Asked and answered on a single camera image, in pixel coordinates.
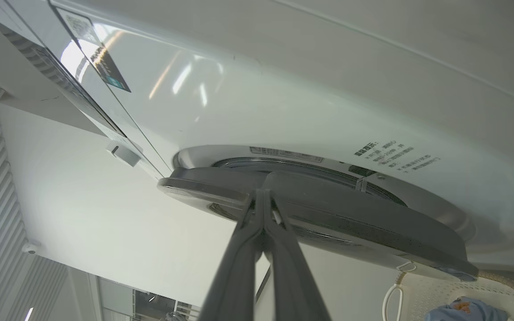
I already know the white washing machine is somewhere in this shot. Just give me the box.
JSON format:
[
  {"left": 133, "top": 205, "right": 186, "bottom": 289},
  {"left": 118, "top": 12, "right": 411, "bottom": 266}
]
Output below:
[{"left": 0, "top": 0, "right": 514, "bottom": 273}]

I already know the blue cartoon print garment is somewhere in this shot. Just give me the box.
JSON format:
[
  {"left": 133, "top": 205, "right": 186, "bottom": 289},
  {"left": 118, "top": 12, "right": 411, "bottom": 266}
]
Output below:
[{"left": 424, "top": 296, "right": 510, "bottom": 321}]

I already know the dark grey washer door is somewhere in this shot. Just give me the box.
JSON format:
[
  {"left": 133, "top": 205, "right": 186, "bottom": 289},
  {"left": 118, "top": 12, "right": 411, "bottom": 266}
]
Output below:
[{"left": 158, "top": 167, "right": 479, "bottom": 282}]

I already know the black door lock slot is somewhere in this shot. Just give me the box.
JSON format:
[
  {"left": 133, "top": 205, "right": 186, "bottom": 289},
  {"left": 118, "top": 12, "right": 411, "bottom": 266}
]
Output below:
[{"left": 348, "top": 165, "right": 376, "bottom": 178}]

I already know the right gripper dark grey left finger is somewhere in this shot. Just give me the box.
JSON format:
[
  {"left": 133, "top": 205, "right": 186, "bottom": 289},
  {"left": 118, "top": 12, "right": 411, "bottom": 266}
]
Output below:
[{"left": 199, "top": 189, "right": 265, "bottom": 321}]

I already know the dark product label sticker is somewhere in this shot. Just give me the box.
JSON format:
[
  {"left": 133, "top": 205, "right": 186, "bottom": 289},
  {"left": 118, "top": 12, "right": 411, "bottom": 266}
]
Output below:
[{"left": 54, "top": 7, "right": 132, "bottom": 93}]

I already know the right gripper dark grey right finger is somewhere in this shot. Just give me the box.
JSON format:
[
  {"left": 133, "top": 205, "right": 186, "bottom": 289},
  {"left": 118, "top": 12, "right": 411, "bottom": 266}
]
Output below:
[{"left": 264, "top": 189, "right": 331, "bottom": 321}]

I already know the cream perforated laundry basket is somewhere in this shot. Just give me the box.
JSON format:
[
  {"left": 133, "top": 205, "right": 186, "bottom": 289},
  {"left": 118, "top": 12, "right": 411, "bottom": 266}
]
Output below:
[{"left": 382, "top": 263, "right": 514, "bottom": 321}]

